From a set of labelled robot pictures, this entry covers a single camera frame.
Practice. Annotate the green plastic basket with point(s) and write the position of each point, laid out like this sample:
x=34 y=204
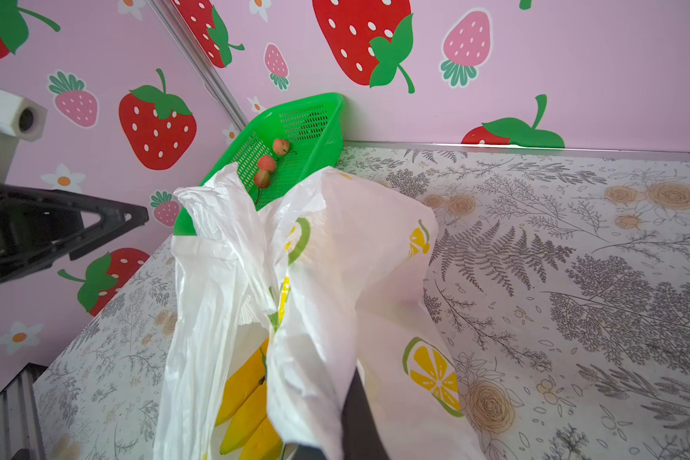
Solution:
x=302 y=137

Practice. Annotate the yellow fake banana bunch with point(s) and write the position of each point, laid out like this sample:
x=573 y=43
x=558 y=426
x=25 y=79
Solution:
x=242 y=425

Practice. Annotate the red fake cherries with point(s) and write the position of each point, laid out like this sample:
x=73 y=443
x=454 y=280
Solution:
x=267 y=164

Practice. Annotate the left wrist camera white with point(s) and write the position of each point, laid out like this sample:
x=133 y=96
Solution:
x=21 y=119

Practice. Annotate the aluminium front rail frame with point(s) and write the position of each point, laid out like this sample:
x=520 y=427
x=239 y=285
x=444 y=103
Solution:
x=20 y=432

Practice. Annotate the white lemon print plastic bag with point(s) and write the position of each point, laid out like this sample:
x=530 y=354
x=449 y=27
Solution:
x=335 y=285

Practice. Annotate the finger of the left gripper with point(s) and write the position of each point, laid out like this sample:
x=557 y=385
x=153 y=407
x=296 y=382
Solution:
x=38 y=227

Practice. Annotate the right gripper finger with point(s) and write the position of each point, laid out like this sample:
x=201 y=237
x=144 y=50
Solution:
x=360 y=439

